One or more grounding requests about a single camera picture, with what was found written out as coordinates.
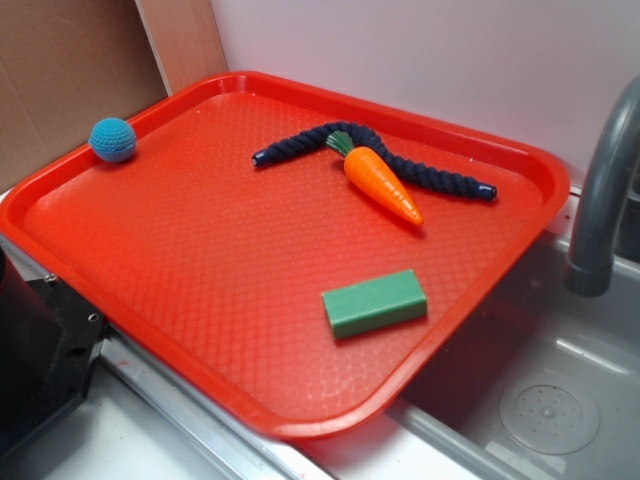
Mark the blue crocheted ball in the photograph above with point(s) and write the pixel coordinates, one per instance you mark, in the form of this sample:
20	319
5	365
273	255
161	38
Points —
113	140

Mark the red plastic tray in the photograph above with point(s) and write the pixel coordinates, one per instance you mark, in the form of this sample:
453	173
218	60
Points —
217	267

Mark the green rectangular block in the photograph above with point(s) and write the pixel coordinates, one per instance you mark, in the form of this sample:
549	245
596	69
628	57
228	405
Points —
374	304

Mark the orange plastic carrot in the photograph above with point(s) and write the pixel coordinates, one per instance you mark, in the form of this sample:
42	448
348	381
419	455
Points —
367	171

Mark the grey toy sink basin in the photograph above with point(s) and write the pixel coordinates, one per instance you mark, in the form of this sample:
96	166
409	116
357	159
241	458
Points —
538	383

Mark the grey toy faucet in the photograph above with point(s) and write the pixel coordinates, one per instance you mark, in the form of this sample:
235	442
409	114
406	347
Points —
607	219

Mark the brown cardboard panel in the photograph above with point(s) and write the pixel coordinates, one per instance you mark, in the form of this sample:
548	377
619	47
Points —
67	64

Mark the dark blue rope toy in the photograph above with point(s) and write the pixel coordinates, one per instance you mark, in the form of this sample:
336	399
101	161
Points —
419	174

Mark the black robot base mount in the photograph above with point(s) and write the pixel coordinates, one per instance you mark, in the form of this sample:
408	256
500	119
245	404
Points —
50	338

